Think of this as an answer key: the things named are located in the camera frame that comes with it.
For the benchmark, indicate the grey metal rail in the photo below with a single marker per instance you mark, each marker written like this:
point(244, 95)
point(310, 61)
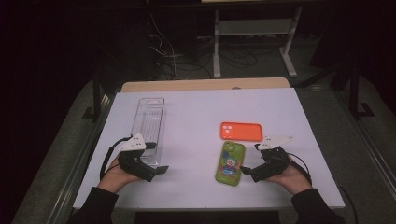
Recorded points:
point(370, 149)
point(77, 168)

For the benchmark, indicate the green cartoon phone case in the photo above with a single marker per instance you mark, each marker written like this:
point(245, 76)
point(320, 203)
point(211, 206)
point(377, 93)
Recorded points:
point(229, 165)

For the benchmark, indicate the light wooden board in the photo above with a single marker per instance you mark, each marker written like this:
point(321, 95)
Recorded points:
point(202, 84)

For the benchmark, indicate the orange phone case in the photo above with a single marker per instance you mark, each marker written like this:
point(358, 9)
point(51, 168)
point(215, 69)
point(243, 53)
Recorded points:
point(242, 131)

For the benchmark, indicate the person's left hand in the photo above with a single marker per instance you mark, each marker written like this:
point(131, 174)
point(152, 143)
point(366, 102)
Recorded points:
point(116, 177)

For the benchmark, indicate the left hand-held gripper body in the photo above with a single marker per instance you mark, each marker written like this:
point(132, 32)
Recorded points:
point(134, 161)

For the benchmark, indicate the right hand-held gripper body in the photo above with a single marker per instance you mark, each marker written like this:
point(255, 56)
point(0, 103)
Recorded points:
point(271, 161)

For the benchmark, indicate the white metal desk frame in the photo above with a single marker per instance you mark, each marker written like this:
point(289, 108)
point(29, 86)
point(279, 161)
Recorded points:
point(255, 26)

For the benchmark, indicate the black metal stand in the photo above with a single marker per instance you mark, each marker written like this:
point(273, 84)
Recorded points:
point(96, 102)
point(355, 93)

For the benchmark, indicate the person's right hand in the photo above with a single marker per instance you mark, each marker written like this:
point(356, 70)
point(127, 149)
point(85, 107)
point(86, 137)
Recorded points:
point(291, 179)

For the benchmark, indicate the clear plastic rack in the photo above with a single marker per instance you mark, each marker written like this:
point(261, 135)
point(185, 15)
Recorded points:
point(149, 124)

